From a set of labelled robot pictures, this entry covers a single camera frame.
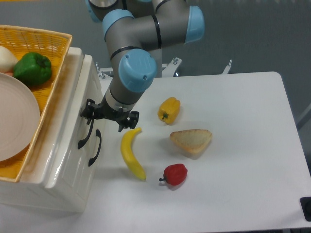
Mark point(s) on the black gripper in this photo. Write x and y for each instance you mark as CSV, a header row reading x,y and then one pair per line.
x,y
125,119

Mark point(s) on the black top drawer handle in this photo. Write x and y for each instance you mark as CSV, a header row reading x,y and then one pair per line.
x,y
88,114

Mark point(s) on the white drawer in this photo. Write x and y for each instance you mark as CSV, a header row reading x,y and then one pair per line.
x,y
71,176

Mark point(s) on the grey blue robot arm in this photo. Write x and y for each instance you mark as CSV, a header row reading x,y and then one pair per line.
x,y
130,38

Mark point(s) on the white drawer cabinet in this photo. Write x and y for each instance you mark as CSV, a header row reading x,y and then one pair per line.
x,y
30,190

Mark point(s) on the yellow banana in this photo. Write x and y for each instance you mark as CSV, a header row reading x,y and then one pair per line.
x,y
128,156

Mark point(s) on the yellow bell pepper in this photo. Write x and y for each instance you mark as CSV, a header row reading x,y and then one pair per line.
x,y
169,110

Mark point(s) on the red bell pepper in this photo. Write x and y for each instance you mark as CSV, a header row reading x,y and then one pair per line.
x,y
174,174

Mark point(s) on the slice of bread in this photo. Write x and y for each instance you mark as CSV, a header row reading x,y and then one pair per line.
x,y
193,141

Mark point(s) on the yellow woven basket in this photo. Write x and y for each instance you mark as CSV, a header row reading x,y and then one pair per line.
x,y
55,46

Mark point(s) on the pink plate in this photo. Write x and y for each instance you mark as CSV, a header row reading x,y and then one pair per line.
x,y
19,116

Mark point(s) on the green bell pepper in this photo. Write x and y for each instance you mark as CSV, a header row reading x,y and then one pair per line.
x,y
33,69

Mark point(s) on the white onion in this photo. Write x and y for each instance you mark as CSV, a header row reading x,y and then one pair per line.
x,y
7,60

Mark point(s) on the black corner device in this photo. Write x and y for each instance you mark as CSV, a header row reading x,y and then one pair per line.
x,y
306,207

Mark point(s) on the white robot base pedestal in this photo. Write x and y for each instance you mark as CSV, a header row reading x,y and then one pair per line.
x,y
158,60

